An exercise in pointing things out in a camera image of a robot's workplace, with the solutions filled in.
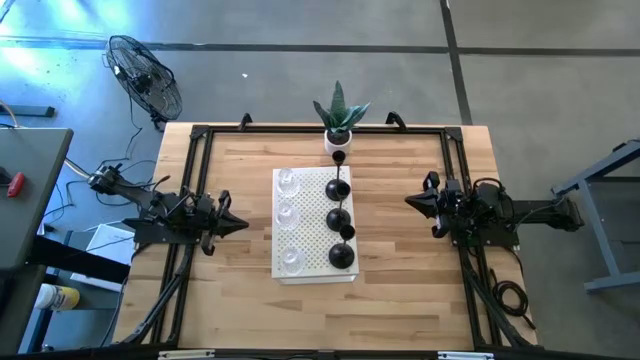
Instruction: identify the grey side table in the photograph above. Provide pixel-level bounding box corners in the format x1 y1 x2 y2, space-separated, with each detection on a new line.
0 127 75 360

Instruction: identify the white and yellow can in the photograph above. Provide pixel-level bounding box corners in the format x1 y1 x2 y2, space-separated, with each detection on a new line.
34 283 81 311

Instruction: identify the snake plant in white pot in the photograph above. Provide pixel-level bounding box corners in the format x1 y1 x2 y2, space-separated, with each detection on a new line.
312 79 372 157

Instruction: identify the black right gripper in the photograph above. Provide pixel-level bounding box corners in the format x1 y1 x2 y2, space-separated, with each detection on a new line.
403 170 464 240

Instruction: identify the coiled black cable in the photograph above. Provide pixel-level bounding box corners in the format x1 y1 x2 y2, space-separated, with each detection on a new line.
487 267 537 331

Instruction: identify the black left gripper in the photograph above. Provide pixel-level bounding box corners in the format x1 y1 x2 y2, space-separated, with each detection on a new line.
194 189 250 257

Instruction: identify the white perforated metal shelf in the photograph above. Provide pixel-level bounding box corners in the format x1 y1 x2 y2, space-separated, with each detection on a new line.
271 165 360 286

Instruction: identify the white paper sheet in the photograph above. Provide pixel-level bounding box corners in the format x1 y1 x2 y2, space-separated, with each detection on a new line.
69 222 136 294

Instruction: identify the black metal table frame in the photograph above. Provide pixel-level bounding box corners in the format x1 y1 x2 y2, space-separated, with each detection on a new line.
119 122 539 351

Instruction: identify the black metal candlestick holder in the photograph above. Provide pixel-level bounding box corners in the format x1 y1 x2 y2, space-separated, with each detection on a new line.
328 224 357 270
324 149 352 202
326 181 353 232

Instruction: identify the grey blue table frame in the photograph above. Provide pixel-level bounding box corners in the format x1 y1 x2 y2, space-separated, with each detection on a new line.
551 134 640 294

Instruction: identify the clear glass candle holder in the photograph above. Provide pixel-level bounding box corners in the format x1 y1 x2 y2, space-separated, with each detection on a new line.
276 168 301 199
276 201 301 231
279 245 306 276

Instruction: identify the black gantry bar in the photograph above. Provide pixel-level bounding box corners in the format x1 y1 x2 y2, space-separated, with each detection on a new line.
9 343 640 360

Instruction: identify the black floor fan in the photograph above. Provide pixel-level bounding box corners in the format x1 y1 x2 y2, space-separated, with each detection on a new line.
103 33 185 132

